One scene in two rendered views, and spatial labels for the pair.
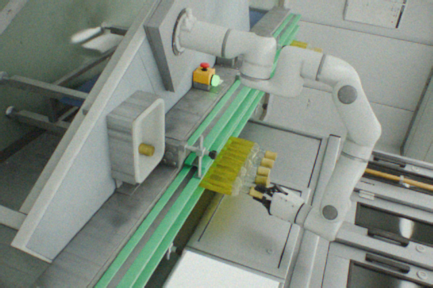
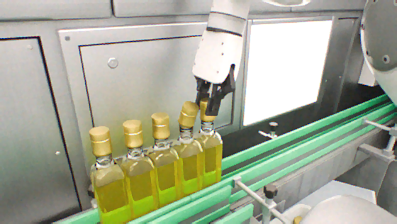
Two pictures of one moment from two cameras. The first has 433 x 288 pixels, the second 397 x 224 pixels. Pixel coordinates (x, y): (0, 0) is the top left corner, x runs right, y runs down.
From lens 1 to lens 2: 1.44 m
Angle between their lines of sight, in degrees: 82
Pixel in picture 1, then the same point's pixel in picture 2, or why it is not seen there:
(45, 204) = not seen: hidden behind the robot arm
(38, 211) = not seen: hidden behind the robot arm
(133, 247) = (315, 153)
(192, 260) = (251, 114)
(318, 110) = not seen: outside the picture
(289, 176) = (12, 86)
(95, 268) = (337, 157)
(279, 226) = (178, 53)
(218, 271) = (254, 87)
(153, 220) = (293, 164)
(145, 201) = (286, 186)
